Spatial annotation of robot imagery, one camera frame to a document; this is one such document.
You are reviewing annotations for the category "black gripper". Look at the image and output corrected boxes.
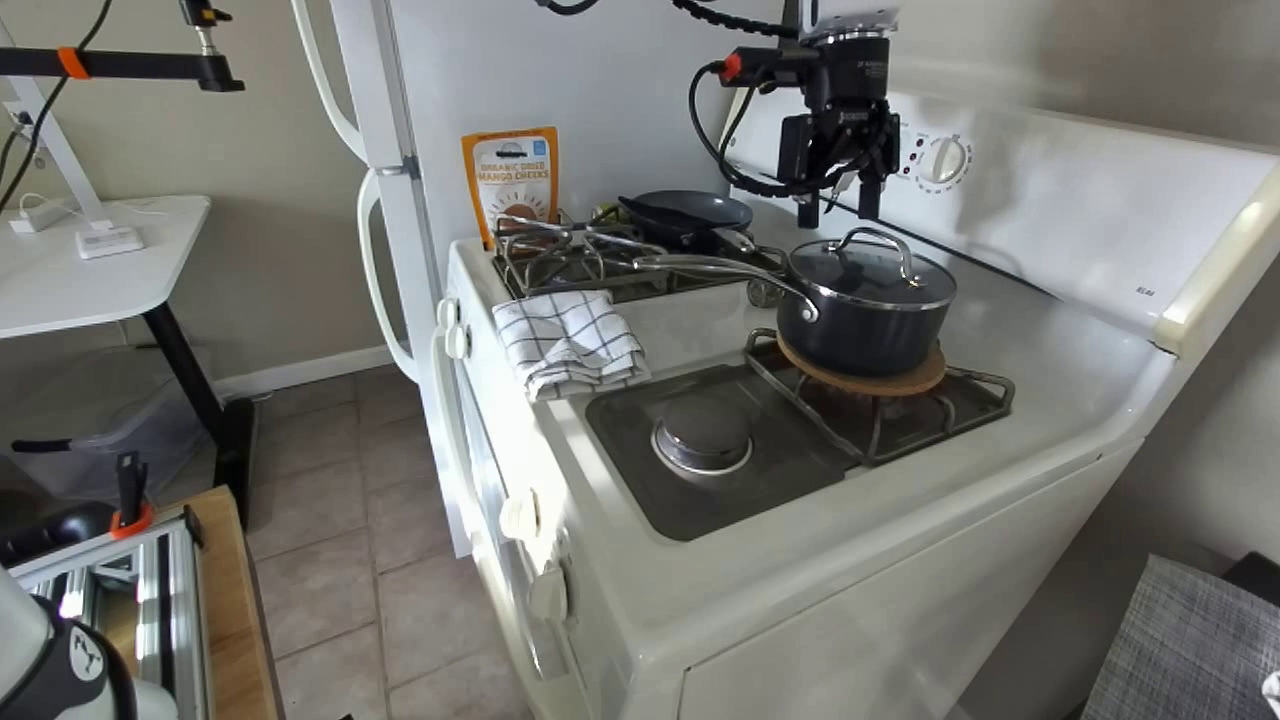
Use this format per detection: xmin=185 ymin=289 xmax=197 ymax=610
xmin=797 ymin=38 xmax=903 ymax=232

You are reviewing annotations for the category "white black robot base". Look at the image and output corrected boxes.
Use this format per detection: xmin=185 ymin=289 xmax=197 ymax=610
xmin=0 ymin=566 xmax=178 ymax=720

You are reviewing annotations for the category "white stove timer knob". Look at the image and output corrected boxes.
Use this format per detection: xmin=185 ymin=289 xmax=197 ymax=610
xmin=920 ymin=132 xmax=976 ymax=192

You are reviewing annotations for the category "round stove burner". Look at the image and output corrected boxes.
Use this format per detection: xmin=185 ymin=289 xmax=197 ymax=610
xmin=647 ymin=403 xmax=757 ymax=480

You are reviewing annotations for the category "white kitchen stove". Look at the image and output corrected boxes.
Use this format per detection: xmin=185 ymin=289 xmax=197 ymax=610
xmin=417 ymin=63 xmax=1280 ymax=720

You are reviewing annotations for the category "black frying pan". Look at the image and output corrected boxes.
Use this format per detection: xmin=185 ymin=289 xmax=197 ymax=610
xmin=618 ymin=189 xmax=802 ymax=274

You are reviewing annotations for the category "round cork trivet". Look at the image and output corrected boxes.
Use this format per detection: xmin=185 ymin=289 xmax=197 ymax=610
xmin=772 ymin=334 xmax=952 ymax=400

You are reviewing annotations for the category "dark metal burner grate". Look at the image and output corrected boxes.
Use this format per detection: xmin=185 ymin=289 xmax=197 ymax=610
xmin=740 ymin=329 xmax=1022 ymax=469

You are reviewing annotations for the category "white refrigerator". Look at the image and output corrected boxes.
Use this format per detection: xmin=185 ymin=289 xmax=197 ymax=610
xmin=287 ymin=0 xmax=806 ymax=394

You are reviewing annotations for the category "white blue checkered dish towel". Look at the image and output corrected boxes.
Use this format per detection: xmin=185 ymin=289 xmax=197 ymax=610
xmin=490 ymin=289 xmax=653 ymax=403

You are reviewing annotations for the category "grey woven mat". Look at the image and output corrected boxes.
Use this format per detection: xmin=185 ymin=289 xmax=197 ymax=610
xmin=1075 ymin=554 xmax=1280 ymax=720

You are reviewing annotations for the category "black bar with orange band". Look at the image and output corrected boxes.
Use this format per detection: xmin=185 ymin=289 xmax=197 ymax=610
xmin=0 ymin=0 xmax=249 ymax=95

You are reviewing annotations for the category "small white block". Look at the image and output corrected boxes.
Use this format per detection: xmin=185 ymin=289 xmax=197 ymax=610
xmin=73 ymin=215 xmax=143 ymax=265

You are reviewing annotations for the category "tan wooden board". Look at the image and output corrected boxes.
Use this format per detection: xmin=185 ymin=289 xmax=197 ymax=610
xmin=179 ymin=483 xmax=287 ymax=720

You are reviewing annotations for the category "white table with black legs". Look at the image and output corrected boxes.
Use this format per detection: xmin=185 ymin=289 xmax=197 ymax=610
xmin=0 ymin=192 xmax=255 ymax=515

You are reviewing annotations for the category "white slanted stand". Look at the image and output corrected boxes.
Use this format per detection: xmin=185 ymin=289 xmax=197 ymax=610
xmin=0 ymin=72 xmax=113 ymax=232

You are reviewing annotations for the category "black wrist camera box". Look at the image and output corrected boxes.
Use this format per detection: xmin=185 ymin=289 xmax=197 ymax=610
xmin=778 ymin=112 xmax=820 ymax=182

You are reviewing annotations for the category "black pot with steel handle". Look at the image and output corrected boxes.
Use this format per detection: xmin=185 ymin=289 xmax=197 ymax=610
xmin=629 ymin=243 xmax=962 ymax=381

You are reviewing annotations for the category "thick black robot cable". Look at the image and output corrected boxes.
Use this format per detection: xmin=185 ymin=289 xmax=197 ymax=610
xmin=685 ymin=47 xmax=806 ymax=206

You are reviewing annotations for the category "white oven door handle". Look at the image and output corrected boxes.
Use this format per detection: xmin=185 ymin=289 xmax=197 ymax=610
xmin=432 ymin=293 xmax=576 ymax=578

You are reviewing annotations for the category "black orange clamp handle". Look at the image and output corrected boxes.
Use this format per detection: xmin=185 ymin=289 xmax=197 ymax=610
xmin=107 ymin=448 xmax=159 ymax=545

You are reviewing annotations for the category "aluminium frame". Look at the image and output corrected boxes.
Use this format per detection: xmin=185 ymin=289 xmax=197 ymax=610
xmin=3 ymin=515 xmax=215 ymax=720

